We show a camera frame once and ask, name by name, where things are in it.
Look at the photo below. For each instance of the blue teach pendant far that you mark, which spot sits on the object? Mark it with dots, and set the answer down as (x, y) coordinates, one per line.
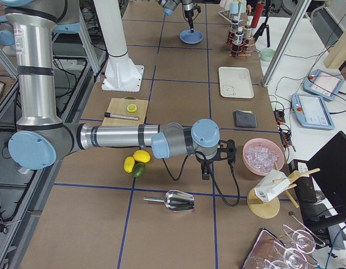
(323, 84)

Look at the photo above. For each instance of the white paper carton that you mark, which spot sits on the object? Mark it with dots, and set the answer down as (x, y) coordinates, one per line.
(272, 185)

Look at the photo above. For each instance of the steel ice scoop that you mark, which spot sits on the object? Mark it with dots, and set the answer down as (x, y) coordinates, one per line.
(176, 201)

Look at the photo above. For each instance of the black monitor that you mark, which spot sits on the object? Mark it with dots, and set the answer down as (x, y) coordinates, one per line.
(331, 160)

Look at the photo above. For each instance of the steel muddler rod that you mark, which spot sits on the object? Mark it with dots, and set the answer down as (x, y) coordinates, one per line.
(120, 116)

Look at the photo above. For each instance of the grey folded cloth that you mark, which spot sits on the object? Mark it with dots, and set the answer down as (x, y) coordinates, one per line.
(244, 119)

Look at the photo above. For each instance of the wooden cup stand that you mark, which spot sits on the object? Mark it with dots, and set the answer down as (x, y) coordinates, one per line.
(267, 210)

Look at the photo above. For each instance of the blue teach pendant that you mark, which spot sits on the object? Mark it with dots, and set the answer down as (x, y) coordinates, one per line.
(323, 84)
(311, 112)

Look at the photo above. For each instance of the wooden cutting board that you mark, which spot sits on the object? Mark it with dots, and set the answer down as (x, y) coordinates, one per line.
(119, 106)

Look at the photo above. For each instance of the copper wire bottle rack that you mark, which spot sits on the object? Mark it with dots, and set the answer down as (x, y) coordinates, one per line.
(248, 45)

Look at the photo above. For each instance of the dark drink bottle back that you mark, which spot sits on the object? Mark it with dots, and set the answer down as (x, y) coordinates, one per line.
(234, 25)

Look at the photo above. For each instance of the pink bowl of ice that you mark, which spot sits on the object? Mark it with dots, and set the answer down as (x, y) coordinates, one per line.
(260, 156)

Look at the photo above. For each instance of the clear glass rack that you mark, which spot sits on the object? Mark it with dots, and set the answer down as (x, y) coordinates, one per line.
(292, 249)

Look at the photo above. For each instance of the green lime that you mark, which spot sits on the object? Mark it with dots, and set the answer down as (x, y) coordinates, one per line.
(138, 170)

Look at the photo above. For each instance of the cream bear print tray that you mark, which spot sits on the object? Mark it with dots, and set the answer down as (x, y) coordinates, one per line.
(235, 82)

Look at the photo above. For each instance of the large yellow lemon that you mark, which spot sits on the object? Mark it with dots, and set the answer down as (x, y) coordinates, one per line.
(141, 156)

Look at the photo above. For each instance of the dark drink bottle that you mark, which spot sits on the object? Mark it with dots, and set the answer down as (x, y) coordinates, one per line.
(238, 39)
(247, 31)
(234, 25)

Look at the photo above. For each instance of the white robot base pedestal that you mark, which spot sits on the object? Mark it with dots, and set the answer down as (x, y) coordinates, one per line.
(121, 74)

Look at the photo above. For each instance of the blue round plate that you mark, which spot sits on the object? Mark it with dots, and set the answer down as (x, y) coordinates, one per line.
(189, 37)

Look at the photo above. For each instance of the small yellow lemon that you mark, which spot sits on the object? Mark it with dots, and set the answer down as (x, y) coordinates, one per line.
(129, 164)

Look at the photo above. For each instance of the dark drink bottle middle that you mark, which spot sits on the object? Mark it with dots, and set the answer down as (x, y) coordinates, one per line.
(247, 31)

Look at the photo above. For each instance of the black camera tripod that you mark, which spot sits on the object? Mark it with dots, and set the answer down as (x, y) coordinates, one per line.
(264, 26)

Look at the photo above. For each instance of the dark drink bottle front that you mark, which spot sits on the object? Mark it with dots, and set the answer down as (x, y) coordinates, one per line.
(238, 39)

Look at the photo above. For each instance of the mint green bowl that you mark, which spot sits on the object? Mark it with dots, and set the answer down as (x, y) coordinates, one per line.
(267, 54)

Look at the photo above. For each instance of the red cylinder bottle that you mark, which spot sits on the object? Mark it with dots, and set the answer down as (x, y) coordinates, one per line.
(257, 12)

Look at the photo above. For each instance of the white wire cup rack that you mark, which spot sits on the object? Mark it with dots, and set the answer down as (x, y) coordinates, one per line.
(232, 9)

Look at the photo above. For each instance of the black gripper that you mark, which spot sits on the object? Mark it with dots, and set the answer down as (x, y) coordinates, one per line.
(187, 9)
(205, 161)

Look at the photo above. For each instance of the blue teach pendant near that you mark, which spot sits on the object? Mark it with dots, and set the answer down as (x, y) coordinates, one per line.
(311, 112)

